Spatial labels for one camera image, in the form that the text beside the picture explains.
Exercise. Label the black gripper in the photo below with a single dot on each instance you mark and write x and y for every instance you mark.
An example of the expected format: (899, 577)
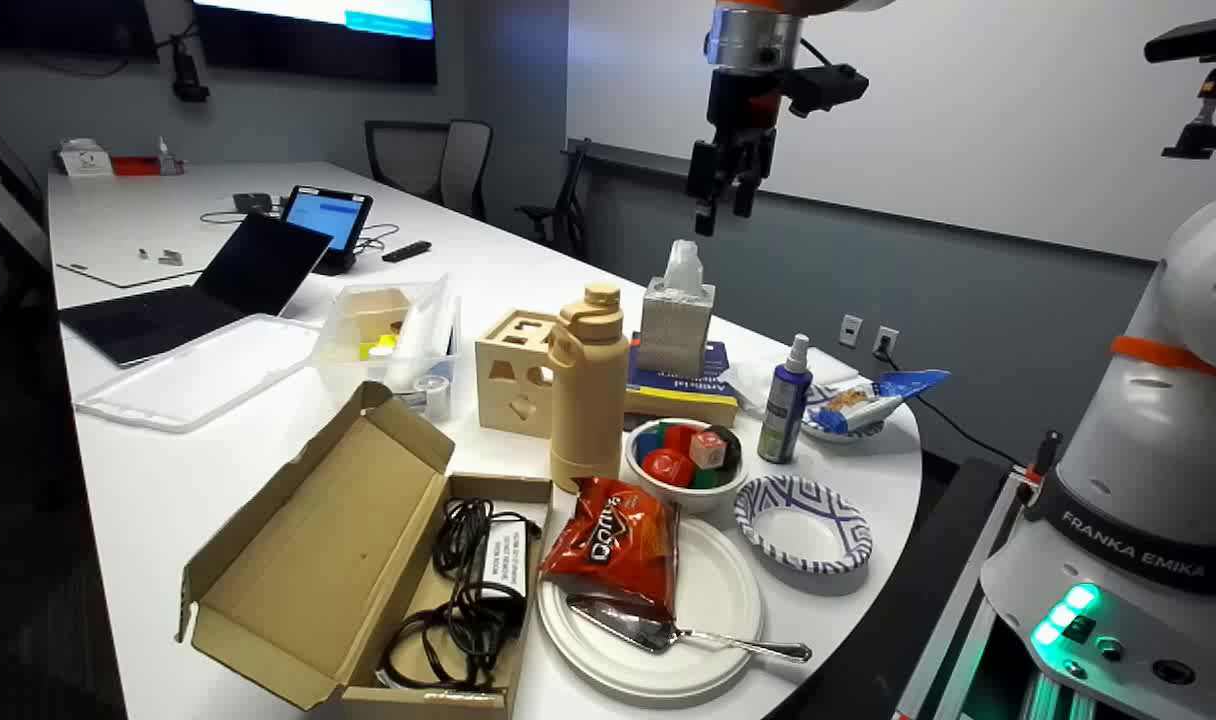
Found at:
(741, 123)

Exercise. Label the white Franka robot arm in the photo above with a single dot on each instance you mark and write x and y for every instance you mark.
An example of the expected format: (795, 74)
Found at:
(1170, 442)

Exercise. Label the small dark remote control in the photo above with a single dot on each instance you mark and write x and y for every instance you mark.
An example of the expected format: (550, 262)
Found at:
(406, 251)

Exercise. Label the dark office chair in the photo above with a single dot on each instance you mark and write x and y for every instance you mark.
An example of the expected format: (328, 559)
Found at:
(562, 205)

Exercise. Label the blue spray bottle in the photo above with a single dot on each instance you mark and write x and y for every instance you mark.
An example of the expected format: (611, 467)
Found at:
(785, 407)

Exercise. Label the beige water bottle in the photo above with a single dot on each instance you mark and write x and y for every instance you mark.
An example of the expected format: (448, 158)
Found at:
(590, 400)

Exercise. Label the pink toy fruit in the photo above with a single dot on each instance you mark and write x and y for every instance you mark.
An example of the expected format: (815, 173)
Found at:
(711, 449)

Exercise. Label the red toy fruit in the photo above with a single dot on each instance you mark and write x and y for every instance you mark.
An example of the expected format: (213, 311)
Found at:
(665, 467)

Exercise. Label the wooden shape sorter box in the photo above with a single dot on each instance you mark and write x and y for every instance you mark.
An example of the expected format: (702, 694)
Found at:
(512, 381)

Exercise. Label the white bowl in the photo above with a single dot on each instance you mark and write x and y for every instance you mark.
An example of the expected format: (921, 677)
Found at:
(682, 486)

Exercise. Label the grey mesh office chair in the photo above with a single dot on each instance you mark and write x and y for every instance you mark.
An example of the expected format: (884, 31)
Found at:
(429, 162)

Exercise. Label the blue patterned paper bowl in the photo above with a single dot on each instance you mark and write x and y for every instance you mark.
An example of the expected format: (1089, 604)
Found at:
(800, 527)

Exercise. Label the orange chips bag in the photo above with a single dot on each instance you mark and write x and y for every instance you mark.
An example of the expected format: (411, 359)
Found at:
(612, 546)

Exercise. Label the clear plastic container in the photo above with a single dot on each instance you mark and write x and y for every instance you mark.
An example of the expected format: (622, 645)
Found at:
(395, 341)

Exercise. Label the small yellow toy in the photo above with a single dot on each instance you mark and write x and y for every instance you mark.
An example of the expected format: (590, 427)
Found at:
(383, 341)

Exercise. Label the white paper plate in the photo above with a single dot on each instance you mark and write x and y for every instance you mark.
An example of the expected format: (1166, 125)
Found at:
(713, 600)

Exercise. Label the black tablet with blue screen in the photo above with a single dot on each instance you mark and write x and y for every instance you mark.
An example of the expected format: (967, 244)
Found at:
(326, 223)

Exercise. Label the metal table knife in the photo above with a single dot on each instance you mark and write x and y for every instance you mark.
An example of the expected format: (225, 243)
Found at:
(713, 641)

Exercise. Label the metal robot stand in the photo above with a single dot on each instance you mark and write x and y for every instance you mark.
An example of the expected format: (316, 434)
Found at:
(963, 612)

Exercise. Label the small black gadget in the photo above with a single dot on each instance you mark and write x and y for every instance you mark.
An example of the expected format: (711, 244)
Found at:
(255, 205)

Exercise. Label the black open laptop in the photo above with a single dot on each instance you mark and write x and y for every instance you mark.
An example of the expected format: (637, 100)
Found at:
(195, 303)

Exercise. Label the open cardboard box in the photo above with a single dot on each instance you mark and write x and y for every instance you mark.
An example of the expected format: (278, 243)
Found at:
(310, 560)

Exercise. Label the clear plastic bin lid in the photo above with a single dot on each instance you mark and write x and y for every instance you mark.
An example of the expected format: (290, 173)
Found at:
(195, 377)

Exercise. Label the small clear bottle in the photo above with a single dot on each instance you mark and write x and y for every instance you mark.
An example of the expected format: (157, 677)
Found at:
(166, 158)

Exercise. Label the red flat object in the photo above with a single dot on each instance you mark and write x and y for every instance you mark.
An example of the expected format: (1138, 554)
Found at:
(132, 167)

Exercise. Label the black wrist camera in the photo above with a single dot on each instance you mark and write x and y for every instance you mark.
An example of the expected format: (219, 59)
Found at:
(829, 84)

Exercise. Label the white wall outlet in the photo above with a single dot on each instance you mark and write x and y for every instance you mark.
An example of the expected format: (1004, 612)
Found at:
(850, 329)
(884, 341)

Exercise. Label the wall mounted monitor screen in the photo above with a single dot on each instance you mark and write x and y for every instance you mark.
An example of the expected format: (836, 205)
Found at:
(313, 35)

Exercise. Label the black webcam on mount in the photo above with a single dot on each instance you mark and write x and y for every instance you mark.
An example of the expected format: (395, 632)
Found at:
(190, 67)

